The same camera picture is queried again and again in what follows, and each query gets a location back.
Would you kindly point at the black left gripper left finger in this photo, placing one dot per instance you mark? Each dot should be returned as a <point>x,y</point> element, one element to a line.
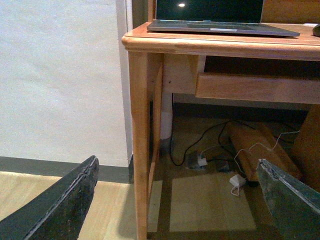
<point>59,212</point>

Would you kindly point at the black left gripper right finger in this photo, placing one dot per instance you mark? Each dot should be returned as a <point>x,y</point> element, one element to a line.
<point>294,206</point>

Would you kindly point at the wooden pull-out keyboard tray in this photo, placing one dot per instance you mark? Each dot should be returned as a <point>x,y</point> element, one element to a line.
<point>260,88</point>

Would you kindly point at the black computer mouse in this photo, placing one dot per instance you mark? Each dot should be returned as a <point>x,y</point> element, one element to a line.
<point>316,30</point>

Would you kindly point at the white power adapter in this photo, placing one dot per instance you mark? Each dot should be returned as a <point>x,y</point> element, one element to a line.
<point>237,181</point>

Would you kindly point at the wooden board under desk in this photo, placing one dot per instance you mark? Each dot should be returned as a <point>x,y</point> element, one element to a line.
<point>255,144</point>

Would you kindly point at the wooden desk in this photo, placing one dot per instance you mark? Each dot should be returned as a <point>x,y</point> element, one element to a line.
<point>150,53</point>

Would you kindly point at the grey open laptop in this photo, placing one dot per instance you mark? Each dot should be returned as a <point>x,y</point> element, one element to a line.
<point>238,17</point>

